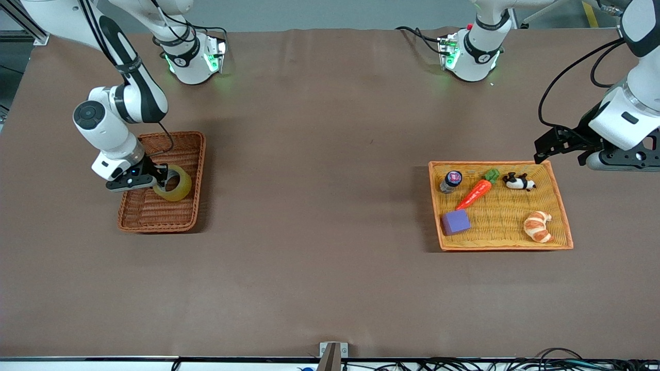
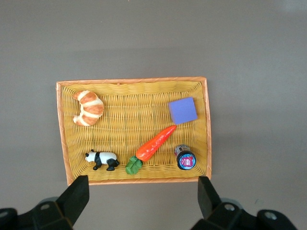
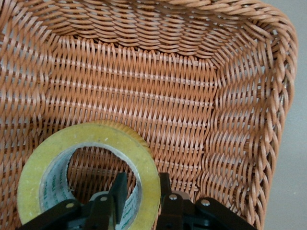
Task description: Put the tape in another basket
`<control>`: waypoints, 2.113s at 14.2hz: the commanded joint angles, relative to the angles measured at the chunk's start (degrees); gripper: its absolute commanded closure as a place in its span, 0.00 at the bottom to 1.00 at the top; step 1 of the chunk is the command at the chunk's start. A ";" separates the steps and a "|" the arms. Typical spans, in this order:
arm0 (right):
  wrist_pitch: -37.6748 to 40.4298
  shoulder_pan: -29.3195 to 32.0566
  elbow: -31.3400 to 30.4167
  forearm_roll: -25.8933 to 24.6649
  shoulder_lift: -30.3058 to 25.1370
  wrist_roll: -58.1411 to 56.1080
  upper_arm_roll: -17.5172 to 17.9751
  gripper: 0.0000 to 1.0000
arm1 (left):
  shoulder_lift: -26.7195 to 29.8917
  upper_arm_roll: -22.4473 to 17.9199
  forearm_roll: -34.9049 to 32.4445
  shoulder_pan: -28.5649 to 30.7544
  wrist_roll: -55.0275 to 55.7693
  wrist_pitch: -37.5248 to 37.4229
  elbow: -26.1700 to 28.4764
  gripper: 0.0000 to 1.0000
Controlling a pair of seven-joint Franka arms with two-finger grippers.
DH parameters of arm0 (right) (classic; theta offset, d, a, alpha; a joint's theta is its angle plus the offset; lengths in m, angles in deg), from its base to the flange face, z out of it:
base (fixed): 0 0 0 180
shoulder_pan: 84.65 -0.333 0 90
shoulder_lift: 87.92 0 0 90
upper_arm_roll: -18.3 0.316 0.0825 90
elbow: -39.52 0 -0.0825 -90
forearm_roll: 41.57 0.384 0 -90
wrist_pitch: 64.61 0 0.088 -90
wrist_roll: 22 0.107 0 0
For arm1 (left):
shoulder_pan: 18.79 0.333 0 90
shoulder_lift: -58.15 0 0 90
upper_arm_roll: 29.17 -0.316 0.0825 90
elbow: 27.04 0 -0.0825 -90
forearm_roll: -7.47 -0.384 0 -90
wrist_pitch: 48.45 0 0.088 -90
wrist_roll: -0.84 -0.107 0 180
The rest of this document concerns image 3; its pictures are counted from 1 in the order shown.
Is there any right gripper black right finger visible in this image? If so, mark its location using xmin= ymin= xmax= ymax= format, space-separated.
xmin=158 ymin=172 xmax=255 ymax=230

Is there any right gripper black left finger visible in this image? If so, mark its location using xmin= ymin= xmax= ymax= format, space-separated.
xmin=23 ymin=172 xmax=128 ymax=230

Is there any yellow packing tape roll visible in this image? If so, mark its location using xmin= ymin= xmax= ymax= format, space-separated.
xmin=17 ymin=123 xmax=161 ymax=230

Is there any brown woven wicker basket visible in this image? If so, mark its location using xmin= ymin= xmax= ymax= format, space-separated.
xmin=0 ymin=0 xmax=299 ymax=230

